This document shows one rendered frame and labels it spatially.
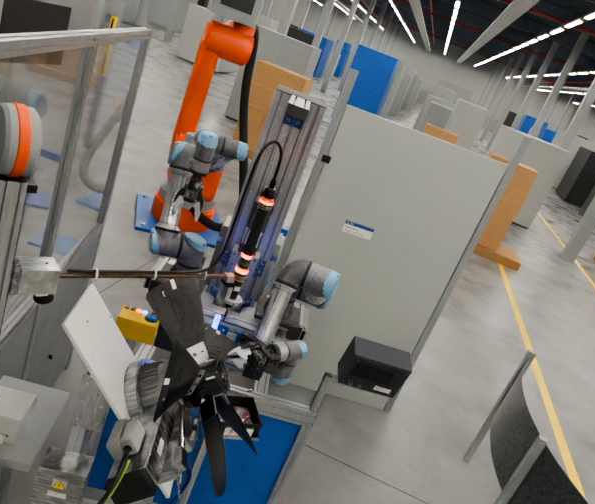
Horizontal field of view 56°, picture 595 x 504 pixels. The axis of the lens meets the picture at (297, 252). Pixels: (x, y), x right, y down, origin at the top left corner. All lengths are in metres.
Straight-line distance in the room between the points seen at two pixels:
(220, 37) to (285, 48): 6.79
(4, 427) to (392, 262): 2.61
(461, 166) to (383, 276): 0.88
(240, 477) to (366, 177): 1.92
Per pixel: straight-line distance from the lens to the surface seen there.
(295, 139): 2.66
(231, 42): 5.73
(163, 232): 2.65
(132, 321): 2.32
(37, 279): 1.51
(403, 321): 4.04
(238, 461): 2.74
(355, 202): 3.63
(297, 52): 12.38
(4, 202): 1.39
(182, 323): 1.87
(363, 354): 2.34
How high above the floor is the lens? 2.30
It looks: 21 degrees down
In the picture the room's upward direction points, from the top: 21 degrees clockwise
